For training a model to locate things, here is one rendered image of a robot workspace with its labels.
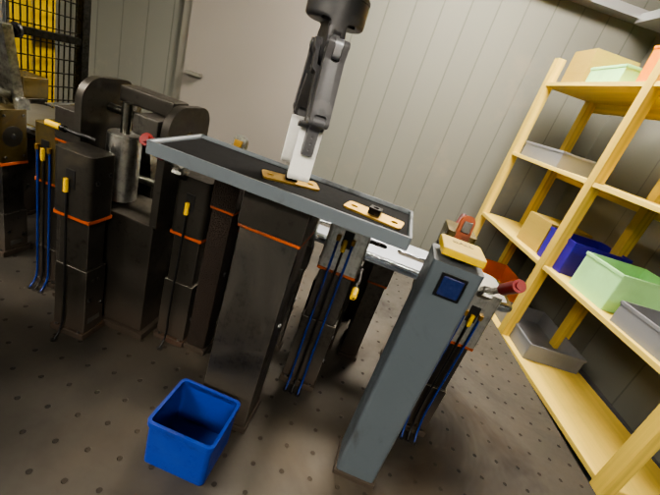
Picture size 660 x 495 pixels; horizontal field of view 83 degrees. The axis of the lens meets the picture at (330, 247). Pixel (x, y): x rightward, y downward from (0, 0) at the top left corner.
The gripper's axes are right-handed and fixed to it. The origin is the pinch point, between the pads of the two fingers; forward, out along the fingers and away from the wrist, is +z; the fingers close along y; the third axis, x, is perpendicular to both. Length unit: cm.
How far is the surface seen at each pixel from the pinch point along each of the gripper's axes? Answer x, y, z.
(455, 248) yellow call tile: -21.1, -13.2, 4.2
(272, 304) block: -1.4, -5.2, 22.4
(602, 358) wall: -241, 89, 92
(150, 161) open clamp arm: 23.9, 31.5, 15.9
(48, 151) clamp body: 42, 30, 18
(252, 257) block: 2.9, -3.2, 16.0
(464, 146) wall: -181, 242, 4
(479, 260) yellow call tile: -24.0, -15.0, 4.4
